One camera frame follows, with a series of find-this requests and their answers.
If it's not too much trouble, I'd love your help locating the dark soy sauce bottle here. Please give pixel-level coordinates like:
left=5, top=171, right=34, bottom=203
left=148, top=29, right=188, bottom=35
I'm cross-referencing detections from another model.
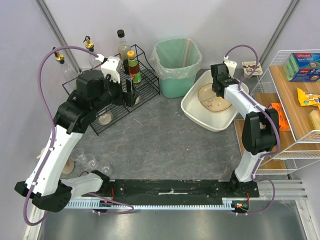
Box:
left=117, top=29, right=131, bottom=75

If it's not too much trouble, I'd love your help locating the wide glass jar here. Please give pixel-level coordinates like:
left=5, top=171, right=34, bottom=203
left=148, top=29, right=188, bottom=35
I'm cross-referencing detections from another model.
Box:
left=97, top=110, right=113, bottom=126

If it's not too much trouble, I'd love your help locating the glass jar with rice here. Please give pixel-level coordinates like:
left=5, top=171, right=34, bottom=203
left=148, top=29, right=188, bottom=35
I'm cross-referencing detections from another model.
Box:
left=133, top=92, right=141, bottom=105

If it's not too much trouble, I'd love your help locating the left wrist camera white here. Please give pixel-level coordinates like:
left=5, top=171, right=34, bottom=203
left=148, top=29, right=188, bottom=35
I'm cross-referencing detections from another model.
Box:
left=95, top=54, right=123, bottom=84

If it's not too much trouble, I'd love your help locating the glass oil bottle gold spout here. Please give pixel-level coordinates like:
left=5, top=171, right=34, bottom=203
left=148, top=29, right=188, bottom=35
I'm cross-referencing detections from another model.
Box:
left=83, top=35, right=101, bottom=69

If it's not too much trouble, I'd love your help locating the clear trash bag liner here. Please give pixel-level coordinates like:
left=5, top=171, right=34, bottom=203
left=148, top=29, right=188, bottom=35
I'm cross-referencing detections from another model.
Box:
left=149, top=37, right=203, bottom=80

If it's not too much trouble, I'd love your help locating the clear glass plate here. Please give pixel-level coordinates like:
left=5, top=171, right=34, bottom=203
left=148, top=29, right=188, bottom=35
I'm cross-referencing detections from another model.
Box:
left=197, top=83, right=233, bottom=112

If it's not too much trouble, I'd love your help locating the green sponge pack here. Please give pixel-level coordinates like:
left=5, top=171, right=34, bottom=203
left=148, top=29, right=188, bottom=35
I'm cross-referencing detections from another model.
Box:
left=283, top=52, right=320, bottom=83

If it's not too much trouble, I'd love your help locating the yellow snack bag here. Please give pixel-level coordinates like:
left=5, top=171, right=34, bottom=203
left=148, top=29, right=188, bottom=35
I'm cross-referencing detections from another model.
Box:
left=297, top=88, right=320, bottom=109

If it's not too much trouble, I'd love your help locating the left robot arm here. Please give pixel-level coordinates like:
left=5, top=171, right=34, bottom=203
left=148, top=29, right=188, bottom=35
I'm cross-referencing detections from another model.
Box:
left=14, top=70, right=139, bottom=213

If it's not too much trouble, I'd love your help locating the clear plastic cup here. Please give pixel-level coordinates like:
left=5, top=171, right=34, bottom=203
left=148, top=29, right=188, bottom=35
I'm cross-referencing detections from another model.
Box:
left=70, top=148, right=85, bottom=163
left=83, top=154, right=98, bottom=170
left=97, top=160, right=112, bottom=176

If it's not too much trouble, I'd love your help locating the white plastic basin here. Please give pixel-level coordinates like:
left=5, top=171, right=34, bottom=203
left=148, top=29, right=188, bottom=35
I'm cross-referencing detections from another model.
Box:
left=180, top=70, right=238, bottom=132

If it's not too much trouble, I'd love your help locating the floral ceramic plate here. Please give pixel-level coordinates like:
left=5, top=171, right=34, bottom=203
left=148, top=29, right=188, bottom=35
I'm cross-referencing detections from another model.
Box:
left=197, top=83, right=233, bottom=112

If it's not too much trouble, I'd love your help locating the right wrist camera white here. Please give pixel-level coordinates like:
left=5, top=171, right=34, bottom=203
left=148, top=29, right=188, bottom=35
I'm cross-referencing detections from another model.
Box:
left=223, top=56, right=237, bottom=78

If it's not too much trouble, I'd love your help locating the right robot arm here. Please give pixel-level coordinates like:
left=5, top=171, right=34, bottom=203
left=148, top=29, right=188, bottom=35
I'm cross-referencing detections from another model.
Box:
left=210, top=63, right=280, bottom=191

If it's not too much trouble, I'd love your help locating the black wire rack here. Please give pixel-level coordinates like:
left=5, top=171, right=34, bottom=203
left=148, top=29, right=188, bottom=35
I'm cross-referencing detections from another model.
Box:
left=53, top=61, right=160, bottom=135

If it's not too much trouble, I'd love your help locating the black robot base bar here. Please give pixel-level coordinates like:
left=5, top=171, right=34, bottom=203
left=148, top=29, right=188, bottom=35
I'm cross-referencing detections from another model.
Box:
left=97, top=179, right=260, bottom=206

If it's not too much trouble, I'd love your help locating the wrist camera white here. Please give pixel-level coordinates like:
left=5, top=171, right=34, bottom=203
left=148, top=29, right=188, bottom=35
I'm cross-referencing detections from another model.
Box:
left=223, top=56, right=237, bottom=78
left=95, top=54, right=123, bottom=84

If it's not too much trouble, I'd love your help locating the white wire shelf unit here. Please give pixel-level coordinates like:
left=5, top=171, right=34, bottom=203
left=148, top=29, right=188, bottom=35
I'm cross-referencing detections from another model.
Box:
left=250, top=50, right=320, bottom=175

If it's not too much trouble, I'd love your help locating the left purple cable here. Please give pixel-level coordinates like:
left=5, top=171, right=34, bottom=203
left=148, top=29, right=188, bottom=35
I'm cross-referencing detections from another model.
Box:
left=22, top=45, right=136, bottom=227

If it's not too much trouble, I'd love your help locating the chocolate pudding cup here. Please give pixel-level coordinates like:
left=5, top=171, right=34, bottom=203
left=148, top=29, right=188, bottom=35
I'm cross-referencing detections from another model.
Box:
left=242, top=61, right=263, bottom=78

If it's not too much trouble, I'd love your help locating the yellow cap chili sauce bottle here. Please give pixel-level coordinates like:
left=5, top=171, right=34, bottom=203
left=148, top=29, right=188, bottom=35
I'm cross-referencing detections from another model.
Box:
left=127, top=50, right=142, bottom=85

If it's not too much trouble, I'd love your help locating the yellow sponge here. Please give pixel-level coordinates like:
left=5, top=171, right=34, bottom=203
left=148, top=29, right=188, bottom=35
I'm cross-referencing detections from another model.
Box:
left=308, top=110, right=320, bottom=130

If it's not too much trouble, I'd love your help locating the beige pump soap bottle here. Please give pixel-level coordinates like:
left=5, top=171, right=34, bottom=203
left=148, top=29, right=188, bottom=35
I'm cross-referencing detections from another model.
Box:
left=36, top=148, right=75, bottom=175

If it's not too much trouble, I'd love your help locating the orange pink box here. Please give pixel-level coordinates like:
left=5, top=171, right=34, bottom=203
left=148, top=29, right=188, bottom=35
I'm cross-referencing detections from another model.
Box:
left=268, top=102, right=290, bottom=132

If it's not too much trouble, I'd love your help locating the green trash bin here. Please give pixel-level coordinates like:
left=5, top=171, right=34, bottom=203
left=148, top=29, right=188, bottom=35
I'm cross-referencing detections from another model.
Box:
left=149, top=37, right=203, bottom=98

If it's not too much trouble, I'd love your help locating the grey cable duct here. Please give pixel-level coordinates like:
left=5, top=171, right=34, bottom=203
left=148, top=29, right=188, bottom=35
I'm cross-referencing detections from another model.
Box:
left=64, top=197, right=271, bottom=210

